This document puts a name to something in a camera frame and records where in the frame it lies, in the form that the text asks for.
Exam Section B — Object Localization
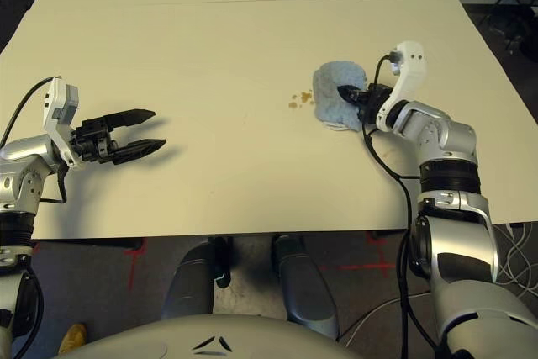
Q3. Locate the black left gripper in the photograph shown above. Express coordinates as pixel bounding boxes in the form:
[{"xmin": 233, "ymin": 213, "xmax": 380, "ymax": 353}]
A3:
[{"xmin": 69, "ymin": 108, "xmax": 168, "ymax": 166}]

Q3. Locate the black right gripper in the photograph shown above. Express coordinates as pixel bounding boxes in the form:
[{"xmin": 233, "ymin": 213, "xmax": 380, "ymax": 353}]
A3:
[{"xmin": 337, "ymin": 83, "xmax": 394, "ymax": 124}]

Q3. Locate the light blue terry rag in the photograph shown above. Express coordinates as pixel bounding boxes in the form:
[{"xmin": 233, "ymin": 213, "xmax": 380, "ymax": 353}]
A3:
[{"xmin": 311, "ymin": 60, "xmax": 369, "ymax": 134}]

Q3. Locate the small brown liquid spill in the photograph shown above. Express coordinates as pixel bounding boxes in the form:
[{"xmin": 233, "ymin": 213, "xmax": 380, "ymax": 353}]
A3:
[{"xmin": 287, "ymin": 89, "xmax": 316, "ymax": 108}]

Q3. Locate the red floor tape mark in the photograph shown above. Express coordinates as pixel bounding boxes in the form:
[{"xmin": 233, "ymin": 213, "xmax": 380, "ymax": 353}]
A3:
[{"xmin": 124, "ymin": 240, "xmax": 148, "ymax": 293}]

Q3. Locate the grey left robot leg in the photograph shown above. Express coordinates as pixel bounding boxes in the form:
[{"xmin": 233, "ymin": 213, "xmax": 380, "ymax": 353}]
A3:
[{"xmin": 161, "ymin": 237, "xmax": 232, "ymax": 320}]

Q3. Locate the grey robot leg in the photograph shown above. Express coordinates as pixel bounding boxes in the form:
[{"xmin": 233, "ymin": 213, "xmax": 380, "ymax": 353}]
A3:
[
  {"xmin": 161, "ymin": 237, "xmax": 232, "ymax": 320},
  {"xmin": 271, "ymin": 235, "xmax": 340, "ymax": 341}
]

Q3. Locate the black foam puzzle mat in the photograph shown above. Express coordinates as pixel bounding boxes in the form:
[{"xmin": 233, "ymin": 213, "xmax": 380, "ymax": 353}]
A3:
[{"xmin": 0, "ymin": 0, "xmax": 41, "ymax": 53}]

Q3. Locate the red floor tape cross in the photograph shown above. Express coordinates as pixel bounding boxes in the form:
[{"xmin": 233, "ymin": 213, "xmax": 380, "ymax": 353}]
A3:
[{"xmin": 335, "ymin": 232, "xmax": 396, "ymax": 278}]

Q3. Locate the grey right robot leg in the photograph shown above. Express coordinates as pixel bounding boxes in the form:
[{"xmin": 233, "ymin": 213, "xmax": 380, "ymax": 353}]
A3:
[{"xmin": 271, "ymin": 235, "xmax": 340, "ymax": 341}]

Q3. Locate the yellow rounded object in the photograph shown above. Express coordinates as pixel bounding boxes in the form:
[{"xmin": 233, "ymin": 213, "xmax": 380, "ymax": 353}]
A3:
[{"xmin": 57, "ymin": 323, "xmax": 88, "ymax": 355}]

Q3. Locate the grey robot torso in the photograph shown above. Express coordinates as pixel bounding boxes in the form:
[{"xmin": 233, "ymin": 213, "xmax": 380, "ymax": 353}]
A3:
[{"xmin": 62, "ymin": 312, "xmax": 362, "ymax": 359}]

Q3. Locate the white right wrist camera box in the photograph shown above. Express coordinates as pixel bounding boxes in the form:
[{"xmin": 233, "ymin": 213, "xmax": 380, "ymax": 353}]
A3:
[{"xmin": 376, "ymin": 40, "xmax": 429, "ymax": 133}]

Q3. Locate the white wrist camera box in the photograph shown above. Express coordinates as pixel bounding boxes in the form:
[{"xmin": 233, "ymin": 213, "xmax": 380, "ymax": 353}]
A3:
[
  {"xmin": 41, "ymin": 77, "xmax": 83, "ymax": 169},
  {"xmin": 376, "ymin": 40, "xmax": 429, "ymax": 133}
]

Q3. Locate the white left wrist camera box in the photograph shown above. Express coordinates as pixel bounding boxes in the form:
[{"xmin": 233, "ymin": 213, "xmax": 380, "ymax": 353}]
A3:
[{"xmin": 41, "ymin": 77, "xmax": 83, "ymax": 169}]

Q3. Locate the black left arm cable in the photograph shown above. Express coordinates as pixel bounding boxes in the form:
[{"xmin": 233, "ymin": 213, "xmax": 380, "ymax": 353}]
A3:
[{"xmin": 0, "ymin": 75, "xmax": 69, "ymax": 205}]

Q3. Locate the long white floor cable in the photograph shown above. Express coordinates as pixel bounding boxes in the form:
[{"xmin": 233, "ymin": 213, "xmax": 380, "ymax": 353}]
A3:
[{"xmin": 338, "ymin": 291, "xmax": 421, "ymax": 343}]

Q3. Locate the thin white wire bundle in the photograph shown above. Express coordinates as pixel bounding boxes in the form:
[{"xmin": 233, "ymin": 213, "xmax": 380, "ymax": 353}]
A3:
[{"xmin": 493, "ymin": 220, "xmax": 538, "ymax": 293}]

